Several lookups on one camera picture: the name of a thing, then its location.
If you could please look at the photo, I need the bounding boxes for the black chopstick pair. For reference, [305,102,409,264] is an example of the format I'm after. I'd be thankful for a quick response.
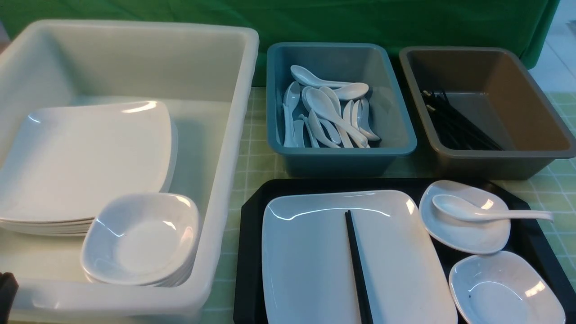
[344,210,373,324]

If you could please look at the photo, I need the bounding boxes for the teal plastic bin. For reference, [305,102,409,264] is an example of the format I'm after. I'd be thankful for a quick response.
[266,42,416,178]

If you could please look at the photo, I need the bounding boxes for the stack of white plates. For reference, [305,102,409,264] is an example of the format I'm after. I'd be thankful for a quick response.
[1,101,178,236]

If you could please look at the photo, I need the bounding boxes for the green backdrop cloth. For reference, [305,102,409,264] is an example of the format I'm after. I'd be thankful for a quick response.
[0,0,559,87]

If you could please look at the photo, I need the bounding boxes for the white ceramic soup spoon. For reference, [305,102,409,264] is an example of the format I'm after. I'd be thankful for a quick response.
[432,194,555,223]

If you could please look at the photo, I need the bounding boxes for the black chopsticks in bin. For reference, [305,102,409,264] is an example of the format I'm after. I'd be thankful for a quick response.
[420,90,504,150]

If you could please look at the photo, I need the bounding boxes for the stack of white bowls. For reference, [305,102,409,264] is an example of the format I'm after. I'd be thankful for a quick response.
[80,193,201,287]

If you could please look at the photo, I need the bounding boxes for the white spoons in bin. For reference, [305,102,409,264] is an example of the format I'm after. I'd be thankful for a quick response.
[281,64,381,149]

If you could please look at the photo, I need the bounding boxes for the large white plastic tub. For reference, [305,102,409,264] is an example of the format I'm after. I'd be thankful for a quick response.
[0,20,259,324]

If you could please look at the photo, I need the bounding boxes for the white shallow bowl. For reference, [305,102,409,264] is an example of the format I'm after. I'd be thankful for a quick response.
[448,251,567,324]
[419,180,511,254]

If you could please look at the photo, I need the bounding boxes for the brown plastic bin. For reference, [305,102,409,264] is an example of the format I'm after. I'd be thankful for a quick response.
[399,46,575,180]

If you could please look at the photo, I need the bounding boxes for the large white square plate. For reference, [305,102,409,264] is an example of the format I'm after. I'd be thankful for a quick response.
[262,189,458,324]

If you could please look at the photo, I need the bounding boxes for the green checkered tablecloth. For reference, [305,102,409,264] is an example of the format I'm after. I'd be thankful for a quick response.
[200,88,575,324]

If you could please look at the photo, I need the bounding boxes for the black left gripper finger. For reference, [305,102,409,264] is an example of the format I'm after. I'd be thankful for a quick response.
[0,272,19,324]

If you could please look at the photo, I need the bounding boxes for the black serving tray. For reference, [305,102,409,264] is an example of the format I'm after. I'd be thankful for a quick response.
[233,178,576,324]

